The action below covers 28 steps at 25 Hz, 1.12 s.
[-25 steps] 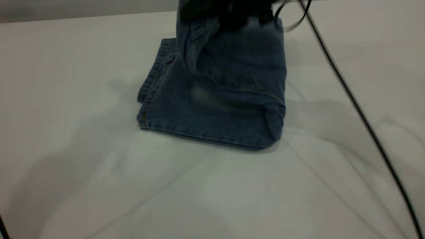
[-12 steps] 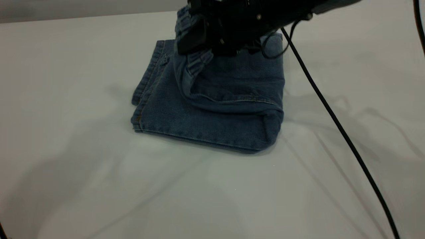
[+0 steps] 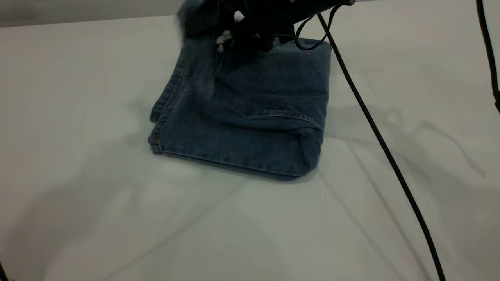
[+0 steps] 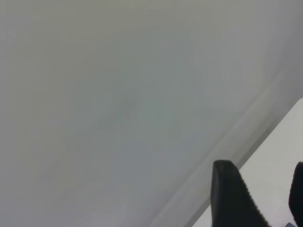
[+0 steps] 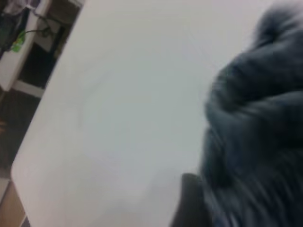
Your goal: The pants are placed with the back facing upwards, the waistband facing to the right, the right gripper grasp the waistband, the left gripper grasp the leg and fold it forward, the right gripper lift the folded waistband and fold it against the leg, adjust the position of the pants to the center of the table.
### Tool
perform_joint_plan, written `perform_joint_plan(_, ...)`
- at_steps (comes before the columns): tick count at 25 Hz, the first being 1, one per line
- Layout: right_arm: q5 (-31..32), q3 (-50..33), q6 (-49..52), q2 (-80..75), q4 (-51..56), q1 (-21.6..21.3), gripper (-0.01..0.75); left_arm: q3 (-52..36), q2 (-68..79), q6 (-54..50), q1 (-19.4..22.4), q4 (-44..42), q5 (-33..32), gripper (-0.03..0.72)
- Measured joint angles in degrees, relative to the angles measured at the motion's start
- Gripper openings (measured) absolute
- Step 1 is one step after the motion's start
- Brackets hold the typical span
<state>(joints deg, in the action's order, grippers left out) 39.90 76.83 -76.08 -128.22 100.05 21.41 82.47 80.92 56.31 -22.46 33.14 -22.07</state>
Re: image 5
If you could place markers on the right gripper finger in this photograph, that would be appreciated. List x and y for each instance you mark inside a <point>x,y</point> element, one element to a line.
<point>191,203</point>

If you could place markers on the small green object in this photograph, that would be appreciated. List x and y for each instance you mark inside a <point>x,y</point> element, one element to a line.
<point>17,45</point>

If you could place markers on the blue denim shorts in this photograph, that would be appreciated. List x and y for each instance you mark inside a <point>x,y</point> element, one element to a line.
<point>255,130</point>

